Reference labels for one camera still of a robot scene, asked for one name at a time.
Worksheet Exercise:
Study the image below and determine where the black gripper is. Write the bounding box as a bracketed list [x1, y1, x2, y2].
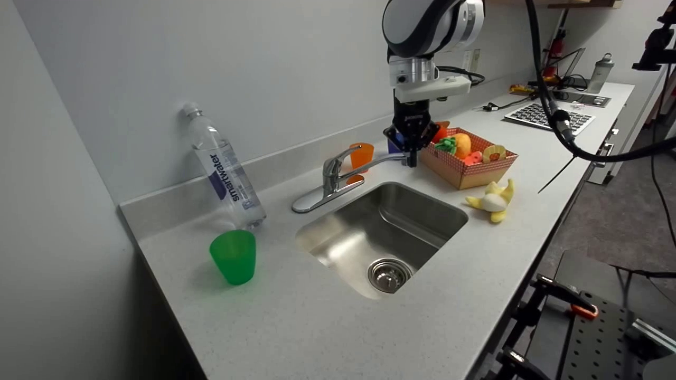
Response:
[390, 98, 437, 170]

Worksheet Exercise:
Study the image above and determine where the chrome sink faucet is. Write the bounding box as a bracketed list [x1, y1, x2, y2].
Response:
[289, 144, 413, 217]

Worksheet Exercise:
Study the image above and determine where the stainless steel sink basin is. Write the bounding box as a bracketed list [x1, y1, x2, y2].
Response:
[294, 179, 470, 305]

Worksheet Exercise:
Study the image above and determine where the round metal sink drain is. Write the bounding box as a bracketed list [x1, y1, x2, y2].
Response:
[365, 255, 416, 295]

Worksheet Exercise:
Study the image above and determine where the small blue object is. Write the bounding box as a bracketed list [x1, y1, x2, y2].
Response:
[383, 125, 405, 155]

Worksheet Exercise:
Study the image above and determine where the green toy vegetable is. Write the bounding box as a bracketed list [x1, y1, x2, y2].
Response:
[435, 135, 460, 159]

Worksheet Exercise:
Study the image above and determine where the orange toy fruit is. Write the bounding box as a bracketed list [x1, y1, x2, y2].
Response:
[449, 131, 474, 159]

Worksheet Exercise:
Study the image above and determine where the small orange plastic object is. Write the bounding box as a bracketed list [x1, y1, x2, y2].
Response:
[347, 141, 375, 174]

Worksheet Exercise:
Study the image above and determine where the basket of toy fruit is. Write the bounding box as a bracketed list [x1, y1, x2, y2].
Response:
[417, 125, 520, 190]

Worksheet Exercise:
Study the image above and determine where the yellow cut toy fruit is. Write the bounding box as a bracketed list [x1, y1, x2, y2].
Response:
[482, 144, 509, 165]

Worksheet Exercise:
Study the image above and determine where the peeled yellow toy banana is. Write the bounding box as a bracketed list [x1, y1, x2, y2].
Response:
[463, 178, 515, 227]

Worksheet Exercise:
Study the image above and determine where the black pen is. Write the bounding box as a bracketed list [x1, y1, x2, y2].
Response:
[482, 98, 526, 115]

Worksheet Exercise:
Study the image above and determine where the grey computer keyboard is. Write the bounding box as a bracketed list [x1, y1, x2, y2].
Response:
[503, 101, 595, 135]

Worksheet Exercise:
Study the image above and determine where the clear plastic water bottle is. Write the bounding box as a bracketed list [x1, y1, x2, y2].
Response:
[175, 101, 268, 230]

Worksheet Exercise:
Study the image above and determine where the grey metal drink bottle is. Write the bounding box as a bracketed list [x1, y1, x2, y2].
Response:
[586, 51, 616, 96]

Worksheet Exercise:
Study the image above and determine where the black clamp with orange trigger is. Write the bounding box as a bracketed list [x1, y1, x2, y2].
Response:
[523, 272, 601, 325]

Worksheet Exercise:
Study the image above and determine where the green plastic cup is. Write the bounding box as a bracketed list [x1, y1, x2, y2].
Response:
[206, 228, 257, 287]

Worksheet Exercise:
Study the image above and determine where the black perforated table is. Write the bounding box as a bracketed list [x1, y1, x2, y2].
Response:
[523, 252, 676, 380]

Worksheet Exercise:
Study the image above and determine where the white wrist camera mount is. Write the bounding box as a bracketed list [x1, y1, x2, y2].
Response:
[388, 58, 474, 105]

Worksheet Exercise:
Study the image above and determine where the yellow handled tool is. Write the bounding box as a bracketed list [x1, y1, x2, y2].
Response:
[509, 82, 542, 99]

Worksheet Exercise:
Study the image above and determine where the thick black cable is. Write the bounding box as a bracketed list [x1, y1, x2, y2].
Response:
[523, 0, 676, 165]

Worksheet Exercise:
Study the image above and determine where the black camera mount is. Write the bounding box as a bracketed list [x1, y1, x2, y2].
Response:
[632, 0, 676, 72]

